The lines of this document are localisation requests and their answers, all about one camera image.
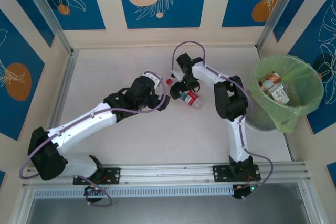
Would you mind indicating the aluminium frame post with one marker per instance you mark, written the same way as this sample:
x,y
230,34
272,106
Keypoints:
x,y
44,3
278,6

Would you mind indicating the green-lined trash bin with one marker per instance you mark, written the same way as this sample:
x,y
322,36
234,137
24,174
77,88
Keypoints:
x,y
312,103

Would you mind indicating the brown coffee bottle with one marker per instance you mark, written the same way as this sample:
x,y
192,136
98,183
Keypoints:
x,y
273,77

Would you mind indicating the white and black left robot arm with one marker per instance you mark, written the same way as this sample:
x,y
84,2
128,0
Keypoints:
x,y
78,127

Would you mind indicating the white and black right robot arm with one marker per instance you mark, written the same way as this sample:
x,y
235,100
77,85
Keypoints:
x,y
236,134

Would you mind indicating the aluminium base beam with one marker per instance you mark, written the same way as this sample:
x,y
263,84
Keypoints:
x,y
168,172

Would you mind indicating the aluminium side rail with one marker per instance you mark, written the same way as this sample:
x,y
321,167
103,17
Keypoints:
x,y
290,148
63,98

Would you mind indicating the grey metal sheet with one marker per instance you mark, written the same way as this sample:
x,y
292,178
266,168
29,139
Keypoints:
x,y
168,211

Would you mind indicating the red cap water bottle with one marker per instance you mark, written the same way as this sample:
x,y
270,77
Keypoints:
x,y
190,98

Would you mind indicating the clear bottle with white label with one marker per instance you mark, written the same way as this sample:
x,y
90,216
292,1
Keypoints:
x,y
278,93

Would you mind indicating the small circuit board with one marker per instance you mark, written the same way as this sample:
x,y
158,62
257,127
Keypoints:
x,y
92,190
242,191

